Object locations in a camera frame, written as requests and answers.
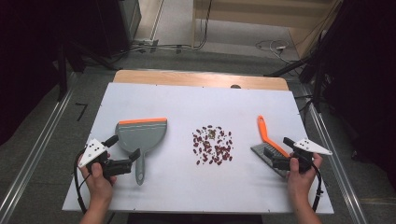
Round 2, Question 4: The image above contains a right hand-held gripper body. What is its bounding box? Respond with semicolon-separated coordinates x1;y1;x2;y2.
289;138;333;174

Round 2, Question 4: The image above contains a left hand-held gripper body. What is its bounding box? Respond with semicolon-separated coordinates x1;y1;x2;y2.
78;138;134;180

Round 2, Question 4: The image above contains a grey brush with orange handle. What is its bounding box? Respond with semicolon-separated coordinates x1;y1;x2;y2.
249;115;292;178

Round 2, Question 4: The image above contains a grey dustpan with orange lip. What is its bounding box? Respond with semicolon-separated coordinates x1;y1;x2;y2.
114;117;168;187

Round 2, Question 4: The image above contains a pile of red beans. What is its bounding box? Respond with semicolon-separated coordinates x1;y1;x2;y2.
191;124;234;166

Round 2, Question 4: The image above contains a person's right hand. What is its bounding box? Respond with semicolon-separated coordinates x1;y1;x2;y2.
286;151;324;195

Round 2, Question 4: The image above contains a person's left hand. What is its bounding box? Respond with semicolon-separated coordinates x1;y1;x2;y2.
78;152;118;204

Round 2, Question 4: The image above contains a dark curtain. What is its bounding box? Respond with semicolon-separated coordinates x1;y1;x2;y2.
320;0;396;181
0;0;64;147

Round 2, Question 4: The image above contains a metal floor rail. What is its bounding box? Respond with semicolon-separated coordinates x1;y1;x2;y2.
0;70;79;222
298;83;370;224

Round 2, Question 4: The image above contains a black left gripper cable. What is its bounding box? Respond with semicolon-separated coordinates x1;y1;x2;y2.
73;148;92;216

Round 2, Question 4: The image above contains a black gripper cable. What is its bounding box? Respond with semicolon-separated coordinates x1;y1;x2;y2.
310;160;324;213
73;148;92;216

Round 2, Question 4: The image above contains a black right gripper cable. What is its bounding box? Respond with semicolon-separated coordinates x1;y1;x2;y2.
310;160;324;213

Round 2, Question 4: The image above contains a white floor cable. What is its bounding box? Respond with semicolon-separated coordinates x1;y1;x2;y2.
255;38;301;64

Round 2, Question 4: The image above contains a black hanging cable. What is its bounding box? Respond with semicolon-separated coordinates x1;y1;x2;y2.
191;0;214;51

